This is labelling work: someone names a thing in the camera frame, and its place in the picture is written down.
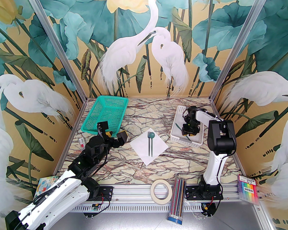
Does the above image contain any white paper napkin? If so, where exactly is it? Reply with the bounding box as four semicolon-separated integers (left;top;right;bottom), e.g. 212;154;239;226
130;128;169;166

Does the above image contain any masking tape roll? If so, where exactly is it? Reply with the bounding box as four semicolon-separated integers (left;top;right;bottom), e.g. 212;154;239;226
151;179;172;203

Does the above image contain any white perforated plastic basket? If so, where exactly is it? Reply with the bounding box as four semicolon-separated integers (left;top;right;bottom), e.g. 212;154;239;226
170;105;204;148

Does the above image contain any green plastic mesh basket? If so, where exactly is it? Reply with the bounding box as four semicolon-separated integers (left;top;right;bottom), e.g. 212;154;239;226
82;95;129;135

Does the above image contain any coloured pencil pack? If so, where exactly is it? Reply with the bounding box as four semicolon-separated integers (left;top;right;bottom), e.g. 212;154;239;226
168;176;186;224

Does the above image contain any rainbow marker pack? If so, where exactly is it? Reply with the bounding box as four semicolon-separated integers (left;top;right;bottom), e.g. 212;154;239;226
238;173;259;205

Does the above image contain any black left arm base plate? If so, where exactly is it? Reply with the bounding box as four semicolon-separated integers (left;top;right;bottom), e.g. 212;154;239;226
96;185;114;201

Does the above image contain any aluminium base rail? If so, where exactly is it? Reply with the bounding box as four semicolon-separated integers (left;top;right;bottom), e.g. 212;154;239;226
86;185;241;207

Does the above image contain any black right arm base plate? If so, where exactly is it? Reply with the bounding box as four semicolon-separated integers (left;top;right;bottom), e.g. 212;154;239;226
185;185;224;200

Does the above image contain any white slotted cable duct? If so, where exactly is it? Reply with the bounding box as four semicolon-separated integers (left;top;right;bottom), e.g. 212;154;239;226
70;204;255;213

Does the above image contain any aluminium frame post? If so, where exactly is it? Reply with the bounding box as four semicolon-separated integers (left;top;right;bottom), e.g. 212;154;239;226
21;0;89;100
210;0;282;101

